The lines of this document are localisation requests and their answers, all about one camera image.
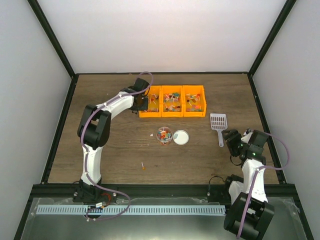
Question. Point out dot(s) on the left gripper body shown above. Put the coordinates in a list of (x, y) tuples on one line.
[(141, 106)]

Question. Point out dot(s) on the light blue cable duct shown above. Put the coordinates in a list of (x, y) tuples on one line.
[(133, 210)]

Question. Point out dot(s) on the white slotted scoop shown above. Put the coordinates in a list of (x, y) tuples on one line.
[(218, 122)]

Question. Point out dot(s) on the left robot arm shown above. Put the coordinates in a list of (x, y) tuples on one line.
[(95, 125)]

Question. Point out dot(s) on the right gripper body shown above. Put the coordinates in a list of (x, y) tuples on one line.
[(235, 147)]

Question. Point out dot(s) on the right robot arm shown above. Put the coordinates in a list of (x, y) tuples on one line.
[(250, 213)]

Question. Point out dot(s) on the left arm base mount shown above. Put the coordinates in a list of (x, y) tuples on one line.
[(90, 194)]

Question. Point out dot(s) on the white jar lid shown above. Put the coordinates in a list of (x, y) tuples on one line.
[(181, 137)]

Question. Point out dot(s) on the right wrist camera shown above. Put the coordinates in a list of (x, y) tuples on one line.
[(247, 135)]

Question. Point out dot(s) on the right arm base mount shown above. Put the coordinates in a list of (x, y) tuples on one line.
[(219, 192)]

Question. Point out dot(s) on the clear plastic jar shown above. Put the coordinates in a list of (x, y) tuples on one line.
[(164, 135)]

